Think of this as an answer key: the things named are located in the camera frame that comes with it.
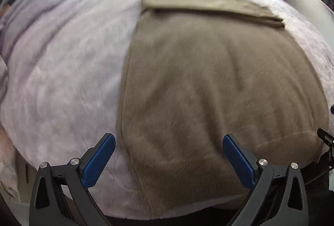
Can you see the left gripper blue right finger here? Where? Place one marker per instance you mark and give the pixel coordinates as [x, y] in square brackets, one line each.
[242, 160]

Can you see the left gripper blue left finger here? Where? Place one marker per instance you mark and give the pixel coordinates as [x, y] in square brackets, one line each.
[95, 159]

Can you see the lavender embossed bedspread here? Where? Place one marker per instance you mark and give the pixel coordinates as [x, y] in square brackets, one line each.
[62, 63]

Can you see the brown knit sweater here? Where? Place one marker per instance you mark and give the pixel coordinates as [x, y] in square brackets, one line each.
[197, 70]

